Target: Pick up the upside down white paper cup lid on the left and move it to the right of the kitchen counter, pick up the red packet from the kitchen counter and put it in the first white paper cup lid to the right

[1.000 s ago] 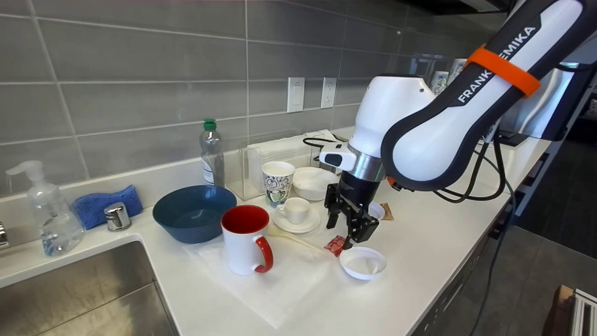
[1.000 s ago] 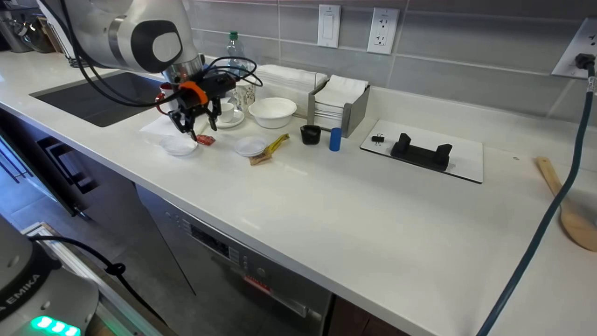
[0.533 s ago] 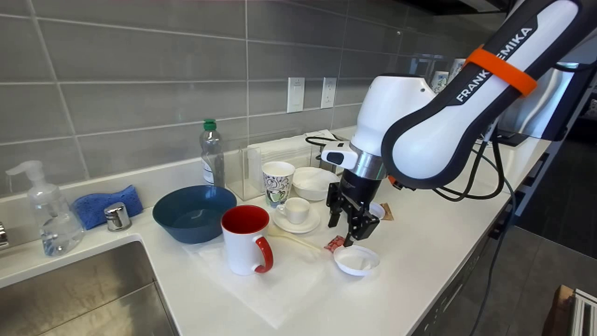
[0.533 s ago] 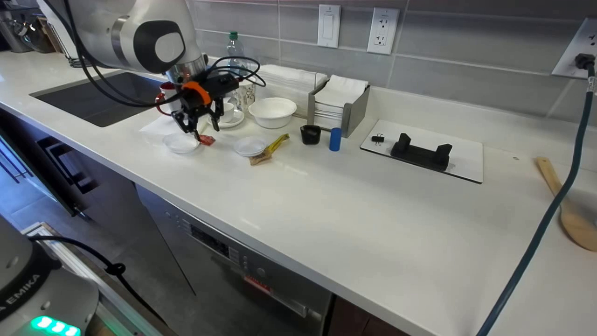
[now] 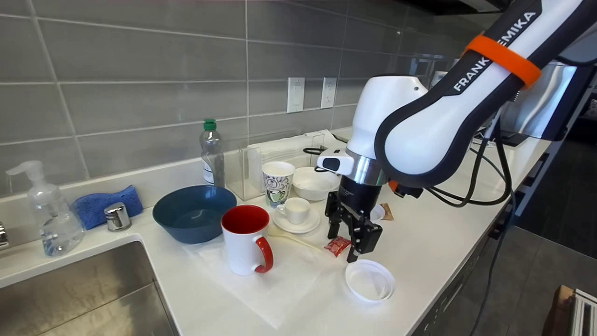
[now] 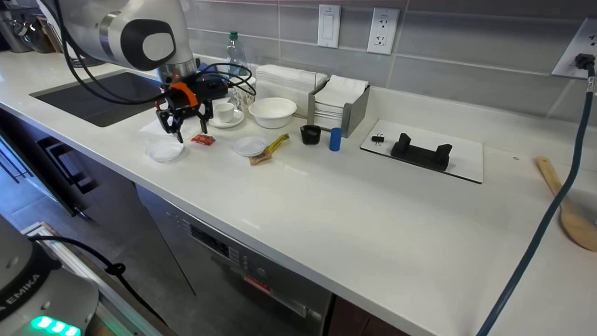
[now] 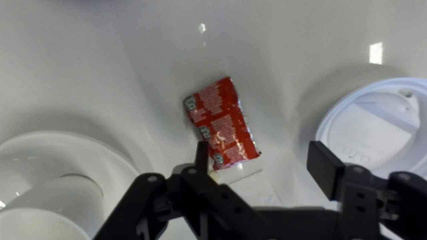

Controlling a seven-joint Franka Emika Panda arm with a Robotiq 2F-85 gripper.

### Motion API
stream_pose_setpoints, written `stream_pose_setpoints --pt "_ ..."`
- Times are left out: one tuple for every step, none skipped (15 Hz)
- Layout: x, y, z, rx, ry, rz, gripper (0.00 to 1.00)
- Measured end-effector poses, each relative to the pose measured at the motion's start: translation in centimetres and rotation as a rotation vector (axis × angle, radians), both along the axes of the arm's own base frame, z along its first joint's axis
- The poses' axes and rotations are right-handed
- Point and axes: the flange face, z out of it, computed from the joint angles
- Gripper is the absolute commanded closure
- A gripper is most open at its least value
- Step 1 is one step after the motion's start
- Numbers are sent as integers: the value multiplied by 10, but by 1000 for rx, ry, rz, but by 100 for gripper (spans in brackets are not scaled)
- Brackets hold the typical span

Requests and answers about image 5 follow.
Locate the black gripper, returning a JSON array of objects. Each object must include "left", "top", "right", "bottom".
[{"left": 325, "top": 175, "right": 385, "bottom": 262}]

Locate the red ketchup packet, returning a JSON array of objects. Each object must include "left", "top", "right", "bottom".
[{"left": 323, "top": 234, "right": 355, "bottom": 259}]

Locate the patterned paper cup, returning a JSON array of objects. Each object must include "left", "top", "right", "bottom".
[{"left": 260, "top": 158, "right": 297, "bottom": 208}]

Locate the white saucer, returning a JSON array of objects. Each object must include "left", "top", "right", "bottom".
[{"left": 271, "top": 203, "right": 325, "bottom": 236}]

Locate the thin wooden stir stick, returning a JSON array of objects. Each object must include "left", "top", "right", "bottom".
[{"left": 267, "top": 229, "right": 333, "bottom": 251}]

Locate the small white teacup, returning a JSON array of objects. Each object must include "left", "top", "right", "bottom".
[{"left": 275, "top": 195, "right": 314, "bottom": 227}]

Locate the white bowl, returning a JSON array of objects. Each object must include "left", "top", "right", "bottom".
[{"left": 292, "top": 165, "right": 344, "bottom": 203}]

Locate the translucent white cutting mat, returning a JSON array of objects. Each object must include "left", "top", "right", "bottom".
[{"left": 185, "top": 212, "right": 368, "bottom": 331}]

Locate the red and white mug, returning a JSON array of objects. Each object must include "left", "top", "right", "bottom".
[{"left": 221, "top": 203, "right": 277, "bottom": 277}]

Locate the clear bottle green cap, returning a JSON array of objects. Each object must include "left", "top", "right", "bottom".
[{"left": 198, "top": 117, "right": 228, "bottom": 190}]

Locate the dark blue bowl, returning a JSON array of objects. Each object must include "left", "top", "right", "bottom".
[{"left": 152, "top": 182, "right": 239, "bottom": 246}]

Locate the white panel on stand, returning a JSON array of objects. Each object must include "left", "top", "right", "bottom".
[{"left": 497, "top": 57, "right": 597, "bottom": 148}]

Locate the chrome sink knob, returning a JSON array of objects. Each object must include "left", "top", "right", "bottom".
[{"left": 103, "top": 201, "right": 135, "bottom": 232}]

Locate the blue sponge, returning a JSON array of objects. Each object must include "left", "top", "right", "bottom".
[{"left": 70, "top": 182, "right": 146, "bottom": 231}]

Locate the stainless steel sink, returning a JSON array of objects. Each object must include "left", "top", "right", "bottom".
[{"left": 0, "top": 238, "right": 183, "bottom": 336}]

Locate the clear soap pump bottle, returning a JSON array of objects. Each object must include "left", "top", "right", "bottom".
[{"left": 6, "top": 158, "right": 88, "bottom": 259}]

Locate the orange wrapped cable connector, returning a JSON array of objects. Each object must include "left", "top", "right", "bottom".
[{"left": 387, "top": 178, "right": 426, "bottom": 199}]

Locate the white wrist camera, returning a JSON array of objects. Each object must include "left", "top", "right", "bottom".
[{"left": 314, "top": 150, "right": 357, "bottom": 176}]

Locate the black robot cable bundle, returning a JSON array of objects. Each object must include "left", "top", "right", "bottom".
[{"left": 424, "top": 119, "right": 516, "bottom": 210}]

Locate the white wall outlet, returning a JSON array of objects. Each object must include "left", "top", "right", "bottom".
[{"left": 320, "top": 76, "right": 340, "bottom": 109}]

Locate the white wall switch plate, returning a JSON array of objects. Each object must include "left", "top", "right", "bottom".
[{"left": 286, "top": 74, "right": 308, "bottom": 113}]

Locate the orange velcro strap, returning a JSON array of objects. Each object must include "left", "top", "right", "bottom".
[{"left": 463, "top": 31, "right": 544, "bottom": 87}]

